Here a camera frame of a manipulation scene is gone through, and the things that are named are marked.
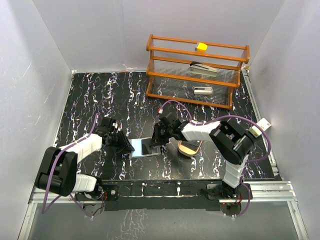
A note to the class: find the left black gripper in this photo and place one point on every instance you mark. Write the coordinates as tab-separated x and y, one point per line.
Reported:
125	147

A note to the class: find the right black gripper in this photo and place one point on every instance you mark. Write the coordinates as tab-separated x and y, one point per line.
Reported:
156	140

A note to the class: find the grey black stapler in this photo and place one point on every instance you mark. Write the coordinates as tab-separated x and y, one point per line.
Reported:
202	69

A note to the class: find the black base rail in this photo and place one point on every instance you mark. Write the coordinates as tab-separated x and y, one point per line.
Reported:
209	194

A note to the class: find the grey card holder wallet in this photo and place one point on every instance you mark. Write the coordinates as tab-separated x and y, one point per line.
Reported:
137	153

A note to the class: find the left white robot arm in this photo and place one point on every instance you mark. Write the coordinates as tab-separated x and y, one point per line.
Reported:
58	170

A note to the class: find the oval wooden tray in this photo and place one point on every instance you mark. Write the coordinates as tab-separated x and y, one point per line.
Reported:
191	145

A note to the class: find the yellow white block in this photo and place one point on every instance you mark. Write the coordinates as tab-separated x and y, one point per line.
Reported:
201	47

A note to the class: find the white card box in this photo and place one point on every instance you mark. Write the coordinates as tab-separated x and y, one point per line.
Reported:
263	124

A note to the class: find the small white stapler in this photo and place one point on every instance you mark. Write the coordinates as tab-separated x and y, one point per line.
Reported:
200	90

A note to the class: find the black credit card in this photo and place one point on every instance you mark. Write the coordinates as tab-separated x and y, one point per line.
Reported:
146	146

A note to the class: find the orange wooden shelf rack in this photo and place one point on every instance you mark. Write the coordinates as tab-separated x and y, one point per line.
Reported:
169	78

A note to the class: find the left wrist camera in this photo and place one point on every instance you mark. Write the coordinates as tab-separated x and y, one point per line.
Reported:
117	126

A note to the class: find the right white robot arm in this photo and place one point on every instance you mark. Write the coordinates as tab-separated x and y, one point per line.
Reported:
232	140

